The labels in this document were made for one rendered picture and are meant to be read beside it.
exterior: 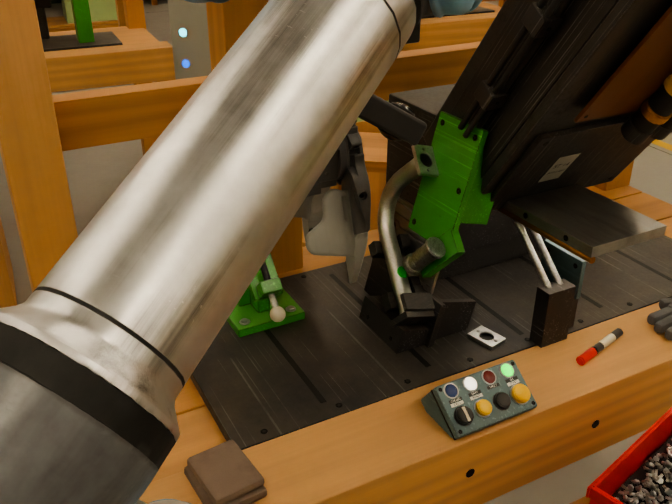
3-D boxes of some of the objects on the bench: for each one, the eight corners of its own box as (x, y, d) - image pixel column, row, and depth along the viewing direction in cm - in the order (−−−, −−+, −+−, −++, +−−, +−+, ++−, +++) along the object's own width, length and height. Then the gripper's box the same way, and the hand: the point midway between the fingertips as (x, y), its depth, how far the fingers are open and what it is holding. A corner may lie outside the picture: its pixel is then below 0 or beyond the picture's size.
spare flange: (506, 341, 127) (506, 338, 127) (491, 350, 125) (492, 347, 125) (481, 328, 131) (481, 325, 131) (466, 337, 129) (467, 333, 128)
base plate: (738, 280, 150) (741, 271, 149) (237, 461, 105) (236, 449, 104) (588, 205, 183) (589, 198, 182) (156, 318, 137) (154, 309, 136)
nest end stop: (418, 326, 128) (435, 316, 124) (391, 328, 125) (407, 317, 121) (417, 320, 128) (433, 309, 124) (389, 321, 125) (405, 310, 121)
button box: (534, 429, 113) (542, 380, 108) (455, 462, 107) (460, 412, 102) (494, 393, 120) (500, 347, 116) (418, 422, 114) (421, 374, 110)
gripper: (228, 41, 66) (242, 245, 76) (299, 79, 55) (304, 314, 65) (313, 32, 70) (315, 228, 80) (396, 66, 58) (387, 290, 68)
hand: (336, 252), depth 73 cm, fingers open, 8 cm apart
